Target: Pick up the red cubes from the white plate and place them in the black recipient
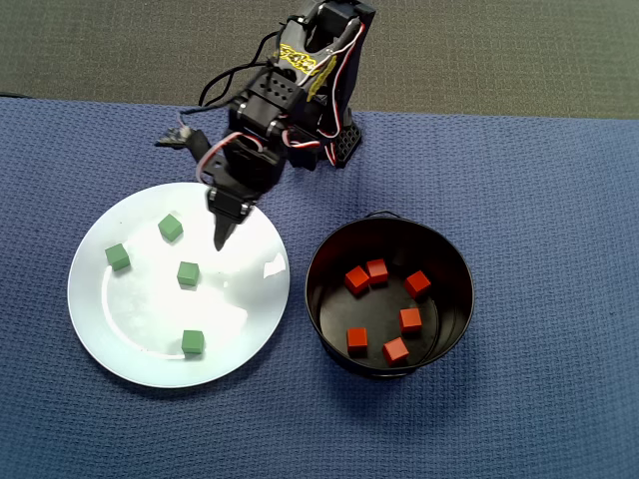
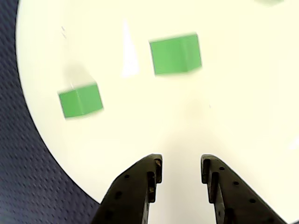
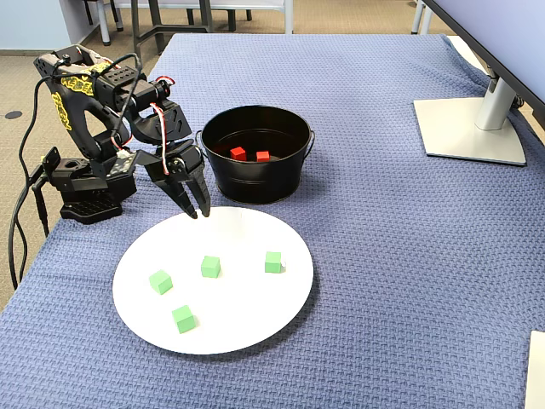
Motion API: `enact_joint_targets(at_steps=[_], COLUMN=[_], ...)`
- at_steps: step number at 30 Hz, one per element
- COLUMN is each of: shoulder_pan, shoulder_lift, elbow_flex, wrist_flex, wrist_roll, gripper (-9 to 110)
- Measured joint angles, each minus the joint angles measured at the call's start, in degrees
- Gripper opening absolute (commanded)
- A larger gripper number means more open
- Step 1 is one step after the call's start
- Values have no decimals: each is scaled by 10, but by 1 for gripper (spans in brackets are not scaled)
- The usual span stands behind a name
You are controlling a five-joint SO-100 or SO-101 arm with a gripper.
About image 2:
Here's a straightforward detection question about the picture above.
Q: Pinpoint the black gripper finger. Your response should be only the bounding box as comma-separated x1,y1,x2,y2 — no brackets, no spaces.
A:
90,153,163,224
200,154,290,224

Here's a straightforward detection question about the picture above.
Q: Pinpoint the white round plate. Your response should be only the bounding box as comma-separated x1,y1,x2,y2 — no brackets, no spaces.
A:
15,0,299,224

